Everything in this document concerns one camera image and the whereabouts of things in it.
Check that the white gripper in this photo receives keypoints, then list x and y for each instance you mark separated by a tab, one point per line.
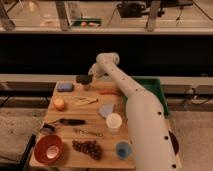
96	72

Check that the black eraser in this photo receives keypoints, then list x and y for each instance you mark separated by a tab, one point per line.
84	79

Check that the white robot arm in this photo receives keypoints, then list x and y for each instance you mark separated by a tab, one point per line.
151	144

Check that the small metal cup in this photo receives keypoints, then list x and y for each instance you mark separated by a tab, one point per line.
86	87

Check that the blue plastic cup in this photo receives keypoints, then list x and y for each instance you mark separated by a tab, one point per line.
123	150

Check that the orange carrot toy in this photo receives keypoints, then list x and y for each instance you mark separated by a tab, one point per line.
108	92

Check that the yellow clip tongs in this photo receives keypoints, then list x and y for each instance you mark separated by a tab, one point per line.
80	100

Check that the blue sponge block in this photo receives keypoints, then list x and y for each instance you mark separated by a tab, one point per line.
64	87

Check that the light blue cloth piece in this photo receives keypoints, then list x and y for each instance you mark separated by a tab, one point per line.
106	109

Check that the orange round fruit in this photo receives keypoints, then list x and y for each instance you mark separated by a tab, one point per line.
59	104

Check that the green plastic tray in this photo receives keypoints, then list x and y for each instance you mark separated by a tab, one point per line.
156	90

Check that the metal key tool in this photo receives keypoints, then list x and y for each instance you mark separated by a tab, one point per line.
88	132

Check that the black metal scoop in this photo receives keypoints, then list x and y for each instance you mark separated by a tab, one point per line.
48	129

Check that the bunch of dark grapes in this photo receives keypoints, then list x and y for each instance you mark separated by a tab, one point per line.
91	148

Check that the red bowl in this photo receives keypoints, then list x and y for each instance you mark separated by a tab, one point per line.
48	149

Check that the purple bowl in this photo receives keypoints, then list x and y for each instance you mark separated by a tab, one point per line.
175	143

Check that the black handled tool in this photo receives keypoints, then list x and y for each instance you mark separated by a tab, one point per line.
72	122

